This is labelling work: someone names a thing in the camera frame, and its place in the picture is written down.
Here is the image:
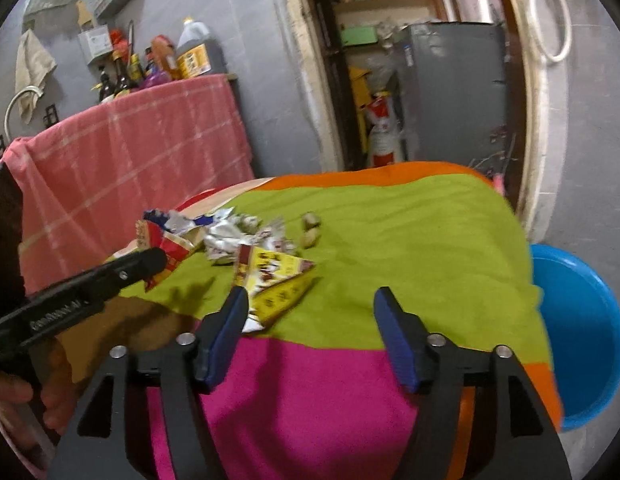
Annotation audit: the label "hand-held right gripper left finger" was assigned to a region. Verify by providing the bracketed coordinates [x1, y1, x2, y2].
[47, 286, 250, 480]

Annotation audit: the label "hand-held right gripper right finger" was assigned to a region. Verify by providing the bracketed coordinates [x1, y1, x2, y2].
[374, 286, 573, 480]

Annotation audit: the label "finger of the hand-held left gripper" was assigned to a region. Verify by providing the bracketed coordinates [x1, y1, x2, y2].
[82, 247, 168, 307]

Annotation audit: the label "yellow red snack wrapper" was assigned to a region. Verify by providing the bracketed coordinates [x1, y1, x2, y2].
[233, 245, 317, 333]

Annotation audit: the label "silver wrapper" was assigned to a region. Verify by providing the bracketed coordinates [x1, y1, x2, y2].
[202, 215, 298, 266]

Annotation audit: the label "blue plastic basin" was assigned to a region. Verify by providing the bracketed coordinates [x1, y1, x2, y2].
[529, 244, 620, 433]

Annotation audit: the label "person's left hand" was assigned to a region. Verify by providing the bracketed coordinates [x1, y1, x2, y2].
[0, 336, 73, 453]

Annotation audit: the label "blue white wrapper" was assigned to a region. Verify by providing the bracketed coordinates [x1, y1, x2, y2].
[142, 208, 236, 233]

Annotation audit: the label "colourful striped blanket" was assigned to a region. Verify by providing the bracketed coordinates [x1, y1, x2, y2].
[55, 162, 563, 480]

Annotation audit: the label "pink checked cloth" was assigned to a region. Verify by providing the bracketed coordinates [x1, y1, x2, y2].
[0, 74, 256, 297]

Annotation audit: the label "metal faucet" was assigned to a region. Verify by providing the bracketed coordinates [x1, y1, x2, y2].
[4, 86, 45, 151]

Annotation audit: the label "red white sack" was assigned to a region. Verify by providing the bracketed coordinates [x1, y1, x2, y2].
[366, 92, 406, 168]

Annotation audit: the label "dried twigs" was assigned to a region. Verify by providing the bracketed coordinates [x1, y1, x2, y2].
[467, 132, 517, 172]

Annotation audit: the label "orange plastic bottle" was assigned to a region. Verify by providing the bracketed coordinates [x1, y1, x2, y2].
[151, 35, 180, 81]

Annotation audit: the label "beige hanging towel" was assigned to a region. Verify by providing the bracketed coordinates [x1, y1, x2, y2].
[14, 29, 57, 125]

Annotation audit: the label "large oil jug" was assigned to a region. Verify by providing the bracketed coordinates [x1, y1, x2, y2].
[176, 17, 229, 80]

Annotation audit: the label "grey refrigerator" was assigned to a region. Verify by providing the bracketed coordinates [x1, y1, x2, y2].
[397, 21, 509, 166]

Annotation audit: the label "green box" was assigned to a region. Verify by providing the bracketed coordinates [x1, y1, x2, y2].
[340, 26, 381, 49]

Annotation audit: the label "white wall basket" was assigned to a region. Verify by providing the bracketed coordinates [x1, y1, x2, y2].
[79, 25, 114, 65]

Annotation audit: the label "white hose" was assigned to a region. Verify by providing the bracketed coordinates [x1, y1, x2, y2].
[512, 0, 574, 64]

